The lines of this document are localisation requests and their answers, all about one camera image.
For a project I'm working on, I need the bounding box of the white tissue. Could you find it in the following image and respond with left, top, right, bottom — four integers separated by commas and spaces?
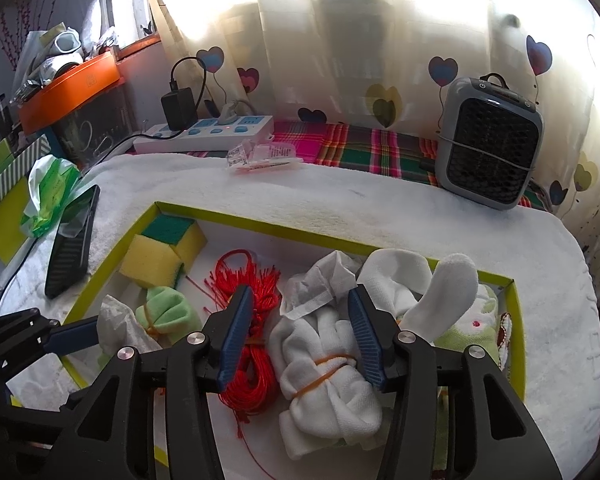
280, 249, 366, 321
96, 294, 163, 358

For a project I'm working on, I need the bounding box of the red berry twig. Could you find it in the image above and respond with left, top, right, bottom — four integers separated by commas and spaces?
0, 0, 73, 73

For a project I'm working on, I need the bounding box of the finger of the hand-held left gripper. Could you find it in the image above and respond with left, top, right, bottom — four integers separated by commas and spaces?
0, 310, 102, 363
0, 387, 83, 443

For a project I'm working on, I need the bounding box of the white plug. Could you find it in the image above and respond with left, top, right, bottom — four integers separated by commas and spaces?
216, 101, 253, 126

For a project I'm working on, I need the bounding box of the black smartphone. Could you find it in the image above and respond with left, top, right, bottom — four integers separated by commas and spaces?
44, 185, 102, 300

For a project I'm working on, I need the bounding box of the window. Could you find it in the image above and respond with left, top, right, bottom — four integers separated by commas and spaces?
87, 0, 161, 56

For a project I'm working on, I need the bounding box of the yellow sponge with green scourer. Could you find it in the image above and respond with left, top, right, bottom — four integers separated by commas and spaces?
140, 216, 208, 267
119, 234, 185, 290

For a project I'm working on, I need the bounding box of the orange box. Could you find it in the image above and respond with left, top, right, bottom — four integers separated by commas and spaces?
19, 52, 126, 133

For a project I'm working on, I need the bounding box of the white power strip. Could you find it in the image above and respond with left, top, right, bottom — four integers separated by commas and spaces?
132, 115, 276, 155

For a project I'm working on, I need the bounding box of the black USB cable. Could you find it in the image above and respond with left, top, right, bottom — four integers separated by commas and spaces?
0, 56, 208, 318

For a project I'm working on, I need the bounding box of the lime green box tray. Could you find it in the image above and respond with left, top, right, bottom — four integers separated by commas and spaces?
10, 201, 527, 480

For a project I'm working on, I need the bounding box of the striped box with lime lid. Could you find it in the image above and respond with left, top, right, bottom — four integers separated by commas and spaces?
0, 132, 53, 231

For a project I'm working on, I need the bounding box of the grey space heater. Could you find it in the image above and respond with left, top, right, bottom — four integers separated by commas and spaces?
434, 74, 545, 211

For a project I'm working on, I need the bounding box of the clear plastic container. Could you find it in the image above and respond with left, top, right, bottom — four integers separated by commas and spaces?
45, 87, 133, 171

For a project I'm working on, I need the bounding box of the red tassel mask ornament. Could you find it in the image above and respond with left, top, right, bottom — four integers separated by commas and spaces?
186, 249, 287, 428

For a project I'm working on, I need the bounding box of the short white cloth bundle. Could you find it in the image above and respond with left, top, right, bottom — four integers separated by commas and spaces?
269, 305, 383, 461

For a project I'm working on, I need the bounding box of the clear plastic packet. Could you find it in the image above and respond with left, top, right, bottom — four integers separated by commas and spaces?
225, 141, 305, 175

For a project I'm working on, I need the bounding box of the plaid cloth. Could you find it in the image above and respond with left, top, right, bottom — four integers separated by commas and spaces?
267, 120, 546, 208

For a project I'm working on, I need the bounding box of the dark jar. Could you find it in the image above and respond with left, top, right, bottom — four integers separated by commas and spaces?
0, 94, 16, 141

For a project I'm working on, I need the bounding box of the green cloth bundle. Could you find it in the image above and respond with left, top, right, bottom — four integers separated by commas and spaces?
134, 286, 203, 346

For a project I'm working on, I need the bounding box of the green towel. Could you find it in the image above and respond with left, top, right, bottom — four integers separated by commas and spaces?
432, 282, 513, 376

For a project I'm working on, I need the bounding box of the heart print curtain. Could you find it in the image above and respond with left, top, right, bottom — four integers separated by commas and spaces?
140, 0, 600, 271

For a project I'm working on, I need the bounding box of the tall white cloth bundle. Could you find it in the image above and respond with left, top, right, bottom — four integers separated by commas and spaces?
357, 249, 480, 336

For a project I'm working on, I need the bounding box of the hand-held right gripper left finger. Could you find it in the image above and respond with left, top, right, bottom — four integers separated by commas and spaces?
55, 285, 255, 480

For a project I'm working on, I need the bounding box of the white terry blanket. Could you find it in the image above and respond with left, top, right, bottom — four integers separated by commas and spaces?
0, 152, 600, 480

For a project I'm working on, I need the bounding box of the green tissue packet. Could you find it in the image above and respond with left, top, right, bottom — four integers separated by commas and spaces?
21, 156, 83, 238

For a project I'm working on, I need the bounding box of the black charger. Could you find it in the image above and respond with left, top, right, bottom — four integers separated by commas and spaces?
161, 87, 197, 131

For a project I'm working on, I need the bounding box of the orange shelf with clutter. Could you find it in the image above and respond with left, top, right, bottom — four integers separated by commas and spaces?
11, 0, 118, 106

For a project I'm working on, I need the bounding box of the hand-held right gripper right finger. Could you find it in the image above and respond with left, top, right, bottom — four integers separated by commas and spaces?
347, 284, 563, 480

